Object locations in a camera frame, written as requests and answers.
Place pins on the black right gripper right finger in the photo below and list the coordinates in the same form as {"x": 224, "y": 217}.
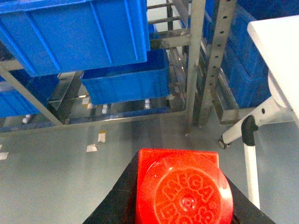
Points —
{"x": 245, "y": 212}

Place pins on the blue bin lower shelf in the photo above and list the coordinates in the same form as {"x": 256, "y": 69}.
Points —
{"x": 131, "y": 82}

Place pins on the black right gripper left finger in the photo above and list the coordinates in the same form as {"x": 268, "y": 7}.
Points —
{"x": 119, "y": 206}

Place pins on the blue bin stack right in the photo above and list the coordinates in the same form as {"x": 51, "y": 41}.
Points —
{"x": 244, "y": 67}

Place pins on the large blue bin upper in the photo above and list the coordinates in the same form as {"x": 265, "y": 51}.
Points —
{"x": 56, "y": 36}

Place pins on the red one-stud toy block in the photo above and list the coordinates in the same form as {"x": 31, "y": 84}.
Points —
{"x": 182, "y": 187}

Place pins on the white table leg frame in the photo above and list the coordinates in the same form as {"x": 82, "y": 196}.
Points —
{"x": 284, "y": 99}

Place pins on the perforated metal rack post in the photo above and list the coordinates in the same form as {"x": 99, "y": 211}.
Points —
{"x": 201, "y": 83}

